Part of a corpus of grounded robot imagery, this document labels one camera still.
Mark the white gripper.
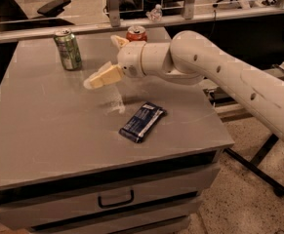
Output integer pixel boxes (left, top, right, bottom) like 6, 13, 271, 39
83, 35, 145, 90

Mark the black hanging cable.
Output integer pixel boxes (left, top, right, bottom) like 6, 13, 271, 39
208, 9, 218, 39

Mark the grey metal railing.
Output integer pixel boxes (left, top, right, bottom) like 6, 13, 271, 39
0, 0, 283, 39

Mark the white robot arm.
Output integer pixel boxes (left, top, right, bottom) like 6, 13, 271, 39
84, 30, 284, 142

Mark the black drawer handle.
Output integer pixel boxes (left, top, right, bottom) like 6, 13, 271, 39
98, 189, 135, 209

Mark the grey drawer cabinet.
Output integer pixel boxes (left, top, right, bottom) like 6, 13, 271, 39
0, 34, 232, 234

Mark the blue snack bar wrapper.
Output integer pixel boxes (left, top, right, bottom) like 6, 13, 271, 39
119, 102, 167, 143

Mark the green soda can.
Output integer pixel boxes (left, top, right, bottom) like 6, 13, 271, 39
54, 28, 82, 71

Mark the red Coca-Cola can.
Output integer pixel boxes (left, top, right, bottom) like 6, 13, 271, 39
126, 25, 147, 41

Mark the black metal stand base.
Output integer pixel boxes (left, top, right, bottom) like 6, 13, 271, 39
223, 133, 284, 198

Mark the black office chair left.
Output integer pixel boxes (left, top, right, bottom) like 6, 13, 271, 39
0, 0, 72, 31

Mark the clear plastic water bottle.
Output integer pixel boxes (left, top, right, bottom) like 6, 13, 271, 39
146, 4, 162, 21

